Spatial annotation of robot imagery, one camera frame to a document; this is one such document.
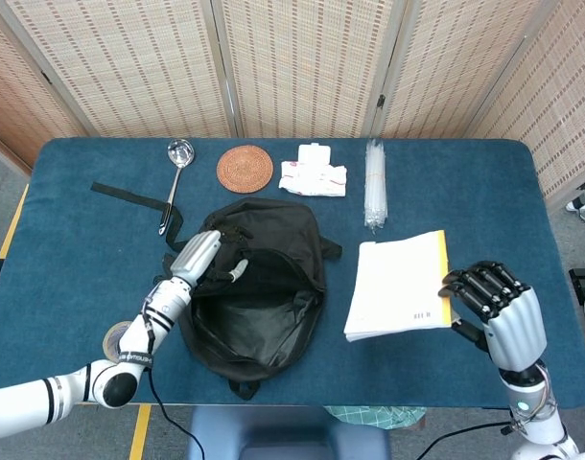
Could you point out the black backpack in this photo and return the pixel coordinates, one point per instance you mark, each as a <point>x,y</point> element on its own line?
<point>273,230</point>

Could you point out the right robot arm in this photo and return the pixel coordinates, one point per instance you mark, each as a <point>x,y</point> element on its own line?
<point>537,412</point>

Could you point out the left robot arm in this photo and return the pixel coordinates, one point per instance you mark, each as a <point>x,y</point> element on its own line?
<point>139,330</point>

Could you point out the bundle of clear straws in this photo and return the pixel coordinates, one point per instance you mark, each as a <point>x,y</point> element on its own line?
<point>375,191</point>

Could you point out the round woven coaster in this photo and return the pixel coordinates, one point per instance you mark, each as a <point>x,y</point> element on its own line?
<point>244,170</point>

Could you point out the woven folding screen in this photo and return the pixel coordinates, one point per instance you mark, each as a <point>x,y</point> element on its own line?
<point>297,72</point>

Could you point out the blue table cloth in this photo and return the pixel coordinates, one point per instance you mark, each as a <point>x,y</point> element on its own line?
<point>489,215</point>

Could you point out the white and yellow booklet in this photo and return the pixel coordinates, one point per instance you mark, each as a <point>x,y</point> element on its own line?
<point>393,287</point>

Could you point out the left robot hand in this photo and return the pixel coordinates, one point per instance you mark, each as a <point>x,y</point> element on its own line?
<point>196,254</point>

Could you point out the green checked cloth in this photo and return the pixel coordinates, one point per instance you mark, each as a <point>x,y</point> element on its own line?
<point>369,414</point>

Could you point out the metal ladle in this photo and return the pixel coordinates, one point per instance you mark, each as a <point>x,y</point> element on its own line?
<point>180,153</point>

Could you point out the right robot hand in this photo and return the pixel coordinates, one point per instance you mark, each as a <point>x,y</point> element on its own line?
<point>513,326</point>

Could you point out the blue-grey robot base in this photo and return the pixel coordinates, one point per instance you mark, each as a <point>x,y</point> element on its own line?
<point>273,431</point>

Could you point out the white wet wipes pack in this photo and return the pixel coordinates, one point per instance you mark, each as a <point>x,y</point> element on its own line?
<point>311,182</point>

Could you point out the yellow tape roll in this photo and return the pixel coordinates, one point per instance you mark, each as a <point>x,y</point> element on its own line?
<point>111,335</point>

